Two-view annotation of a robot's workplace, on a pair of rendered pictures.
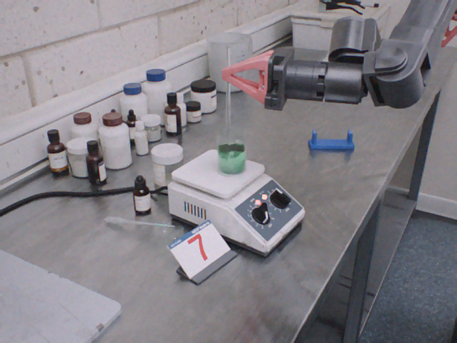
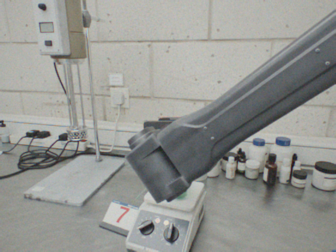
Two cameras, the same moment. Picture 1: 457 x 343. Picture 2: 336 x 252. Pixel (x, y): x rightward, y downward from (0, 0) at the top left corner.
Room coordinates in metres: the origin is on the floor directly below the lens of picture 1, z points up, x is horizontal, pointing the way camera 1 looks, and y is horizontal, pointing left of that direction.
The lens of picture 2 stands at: (0.58, -0.49, 1.16)
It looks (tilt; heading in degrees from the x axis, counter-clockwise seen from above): 17 degrees down; 76
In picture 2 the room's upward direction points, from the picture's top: straight up
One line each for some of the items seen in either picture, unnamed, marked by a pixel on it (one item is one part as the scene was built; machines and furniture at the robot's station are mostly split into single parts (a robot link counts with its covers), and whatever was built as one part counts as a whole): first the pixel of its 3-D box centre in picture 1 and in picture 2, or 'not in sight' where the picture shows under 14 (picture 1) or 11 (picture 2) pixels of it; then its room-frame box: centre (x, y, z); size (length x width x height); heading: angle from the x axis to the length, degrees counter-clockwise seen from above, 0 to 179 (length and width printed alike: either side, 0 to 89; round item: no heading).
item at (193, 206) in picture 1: (231, 198); (171, 213); (0.71, 0.00, 0.79); 0.22 x 0.13 x 0.08; 55
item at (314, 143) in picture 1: (331, 139); not in sight; (1.01, -0.23, 0.77); 0.10 x 0.03 x 0.04; 90
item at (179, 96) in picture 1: (179, 109); (285, 170); (1.13, 0.12, 0.79); 0.03 x 0.03 x 0.08
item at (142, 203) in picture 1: (141, 192); not in sight; (0.74, 0.16, 0.78); 0.03 x 0.03 x 0.07
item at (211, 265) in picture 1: (202, 250); (120, 216); (0.60, 0.04, 0.77); 0.09 x 0.06 x 0.04; 140
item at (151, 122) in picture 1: (151, 128); (252, 169); (1.05, 0.18, 0.78); 0.05 x 0.05 x 0.05
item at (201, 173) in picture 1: (218, 171); (175, 191); (0.73, 0.02, 0.83); 0.12 x 0.12 x 0.01; 55
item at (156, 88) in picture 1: (157, 96); (281, 156); (1.15, 0.18, 0.81); 0.07 x 0.07 x 0.13
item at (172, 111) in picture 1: (172, 113); (270, 168); (1.08, 0.13, 0.80); 0.04 x 0.04 x 0.10
